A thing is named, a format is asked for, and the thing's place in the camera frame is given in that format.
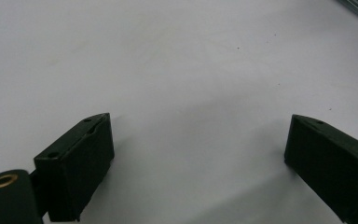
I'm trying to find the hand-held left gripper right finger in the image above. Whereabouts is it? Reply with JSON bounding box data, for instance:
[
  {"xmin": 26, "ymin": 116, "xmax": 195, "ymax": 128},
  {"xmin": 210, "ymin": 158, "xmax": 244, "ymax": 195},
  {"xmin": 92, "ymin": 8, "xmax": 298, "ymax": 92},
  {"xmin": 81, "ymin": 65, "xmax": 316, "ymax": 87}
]
[{"xmin": 283, "ymin": 114, "xmax": 358, "ymax": 224}]

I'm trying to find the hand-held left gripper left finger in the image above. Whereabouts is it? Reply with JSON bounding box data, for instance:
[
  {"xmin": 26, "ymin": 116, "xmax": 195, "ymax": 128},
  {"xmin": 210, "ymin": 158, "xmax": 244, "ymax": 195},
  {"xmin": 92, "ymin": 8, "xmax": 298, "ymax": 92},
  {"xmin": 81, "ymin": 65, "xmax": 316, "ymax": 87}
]
[{"xmin": 33, "ymin": 112, "xmax": 116, "ymax": 223}]

